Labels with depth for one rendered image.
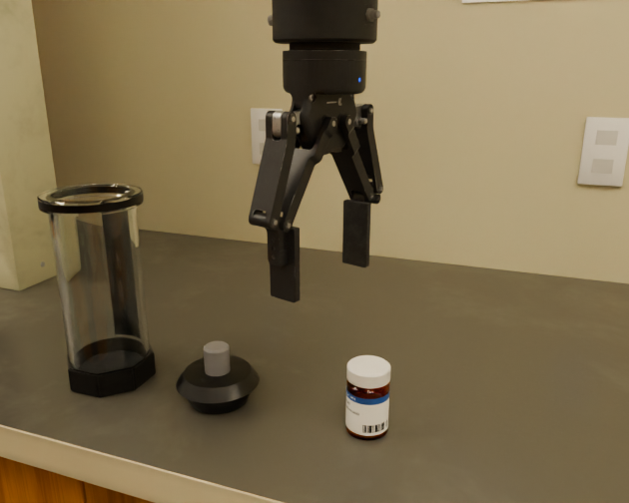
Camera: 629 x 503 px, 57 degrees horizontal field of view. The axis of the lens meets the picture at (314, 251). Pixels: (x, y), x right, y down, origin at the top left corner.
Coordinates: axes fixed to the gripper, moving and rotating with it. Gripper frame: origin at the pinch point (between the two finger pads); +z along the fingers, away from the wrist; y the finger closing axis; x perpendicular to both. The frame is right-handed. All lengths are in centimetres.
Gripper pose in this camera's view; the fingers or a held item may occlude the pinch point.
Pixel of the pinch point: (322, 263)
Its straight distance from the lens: 57.8
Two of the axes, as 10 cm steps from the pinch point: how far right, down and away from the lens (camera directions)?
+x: 8.0, 1.8, -5.7
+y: -6.0, 2.4, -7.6
